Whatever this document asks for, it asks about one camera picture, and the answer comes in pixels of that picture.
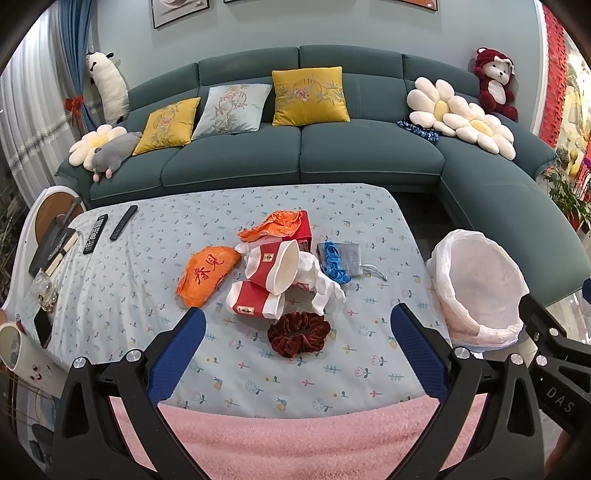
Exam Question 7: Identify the clear bag of small items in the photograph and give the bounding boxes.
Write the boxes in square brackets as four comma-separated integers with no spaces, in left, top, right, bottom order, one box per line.
[31,270,58,313]

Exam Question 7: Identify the black folder on side table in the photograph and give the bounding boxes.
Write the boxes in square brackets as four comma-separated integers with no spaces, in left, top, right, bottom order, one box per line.
[28,192,83,277]

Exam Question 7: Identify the pink fuzzy blanket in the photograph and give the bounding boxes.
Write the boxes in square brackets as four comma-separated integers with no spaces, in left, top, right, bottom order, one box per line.
[110,393,488,480]

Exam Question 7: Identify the white flower cushion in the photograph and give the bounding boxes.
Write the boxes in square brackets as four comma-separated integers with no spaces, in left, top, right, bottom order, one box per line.
[443,96,516,161]
[407,76,474,137]
[68,124,127,170]

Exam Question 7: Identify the black smartphone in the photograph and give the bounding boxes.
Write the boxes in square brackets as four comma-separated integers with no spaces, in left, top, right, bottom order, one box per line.
[34,308,52,349]

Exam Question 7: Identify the grey plush mouse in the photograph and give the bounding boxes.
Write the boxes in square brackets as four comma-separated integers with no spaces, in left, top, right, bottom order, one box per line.
[91,132,142,183]

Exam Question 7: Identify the white sheer curtain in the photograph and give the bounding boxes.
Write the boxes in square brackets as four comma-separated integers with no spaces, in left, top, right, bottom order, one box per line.
[1,4,76,205]

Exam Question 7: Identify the trash bin with white bag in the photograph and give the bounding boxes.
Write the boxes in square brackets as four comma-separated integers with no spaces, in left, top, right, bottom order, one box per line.
[426,229,530,352]

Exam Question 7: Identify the green potted plant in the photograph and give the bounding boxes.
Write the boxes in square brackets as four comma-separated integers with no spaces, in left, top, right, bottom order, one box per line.
[543,167,590,233]

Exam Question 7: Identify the white flower cushion upper right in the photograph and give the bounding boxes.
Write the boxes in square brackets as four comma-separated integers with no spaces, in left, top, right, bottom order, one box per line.
[407,76,474,137]

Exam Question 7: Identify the blue patterned scrunchie on sofa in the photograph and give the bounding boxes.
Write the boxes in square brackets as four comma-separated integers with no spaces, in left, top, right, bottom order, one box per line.
[397,120,440,144]

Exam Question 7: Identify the blue curtain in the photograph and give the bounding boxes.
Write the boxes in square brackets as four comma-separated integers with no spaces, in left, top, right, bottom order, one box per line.
[58,0,95,134]

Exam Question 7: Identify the white mug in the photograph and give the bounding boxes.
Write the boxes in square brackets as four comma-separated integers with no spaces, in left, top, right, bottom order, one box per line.
[0,323,66,398]

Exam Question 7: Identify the large yellow embroidered pillow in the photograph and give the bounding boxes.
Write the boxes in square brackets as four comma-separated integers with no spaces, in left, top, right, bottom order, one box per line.
[271,66,351,127]

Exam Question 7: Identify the slim black remote control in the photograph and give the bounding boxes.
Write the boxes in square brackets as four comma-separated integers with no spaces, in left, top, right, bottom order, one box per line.
[109,205,138,242]

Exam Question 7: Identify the dark red velvet scrunchie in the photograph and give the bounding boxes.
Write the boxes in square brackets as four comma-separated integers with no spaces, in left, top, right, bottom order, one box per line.
[267,312,332,358]

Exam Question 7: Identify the white flower cushion left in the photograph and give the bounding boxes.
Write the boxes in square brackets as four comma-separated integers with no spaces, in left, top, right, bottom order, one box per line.
[68,124,127,170]

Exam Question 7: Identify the left framed picture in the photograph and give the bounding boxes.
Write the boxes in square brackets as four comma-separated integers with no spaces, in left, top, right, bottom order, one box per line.
[150,0,209,29]

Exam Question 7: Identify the teal sectional sofa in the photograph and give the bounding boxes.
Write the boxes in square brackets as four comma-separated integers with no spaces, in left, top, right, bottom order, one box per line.
[57,45,590,305]

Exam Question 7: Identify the light blue embroidered pillow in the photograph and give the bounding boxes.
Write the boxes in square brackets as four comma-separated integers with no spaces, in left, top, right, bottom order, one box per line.
[191,84,273,141]

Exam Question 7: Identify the white flower cushion lower right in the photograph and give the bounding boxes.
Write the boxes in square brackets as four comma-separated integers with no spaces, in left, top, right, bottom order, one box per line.
[443,96,516,161]

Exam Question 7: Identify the red curtain tie bow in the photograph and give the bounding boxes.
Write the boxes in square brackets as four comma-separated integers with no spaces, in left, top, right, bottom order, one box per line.
[64,95,84,127]

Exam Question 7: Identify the orange plastic bag with characters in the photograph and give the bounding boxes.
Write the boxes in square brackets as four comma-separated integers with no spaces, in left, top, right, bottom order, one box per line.
[176,246,240,308]

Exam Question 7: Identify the white cotton glove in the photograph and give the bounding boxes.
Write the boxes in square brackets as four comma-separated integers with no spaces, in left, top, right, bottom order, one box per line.
[283,250,346,315]

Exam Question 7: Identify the red and white teddy bear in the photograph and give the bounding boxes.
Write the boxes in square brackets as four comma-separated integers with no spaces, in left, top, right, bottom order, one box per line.
[473,47,518,122]

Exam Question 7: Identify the black remote control with buttons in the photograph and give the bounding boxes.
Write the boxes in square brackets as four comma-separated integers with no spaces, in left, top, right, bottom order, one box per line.
[83,214,108,255]

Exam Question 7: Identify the floral light blue tablecloth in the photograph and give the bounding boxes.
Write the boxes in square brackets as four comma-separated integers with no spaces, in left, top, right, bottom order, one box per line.
[11,184,447,419]

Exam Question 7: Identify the small yellow embroidered pillow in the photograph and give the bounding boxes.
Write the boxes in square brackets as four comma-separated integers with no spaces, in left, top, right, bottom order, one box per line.
[132,97,200,156]

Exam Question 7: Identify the orange framed picture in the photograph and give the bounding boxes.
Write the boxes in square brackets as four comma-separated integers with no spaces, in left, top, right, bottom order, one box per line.
[399,0,439,12]

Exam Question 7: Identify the blue hair tie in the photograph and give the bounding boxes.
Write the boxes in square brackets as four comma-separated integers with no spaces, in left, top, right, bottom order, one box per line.
[321,241,352,285]

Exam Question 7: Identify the white long plush toy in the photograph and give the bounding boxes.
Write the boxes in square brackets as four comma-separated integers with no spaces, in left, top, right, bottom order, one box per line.
[86,50,129,125]

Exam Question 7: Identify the grey drawstring pouch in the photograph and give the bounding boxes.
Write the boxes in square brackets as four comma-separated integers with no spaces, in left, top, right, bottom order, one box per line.
[317,241,388,285]

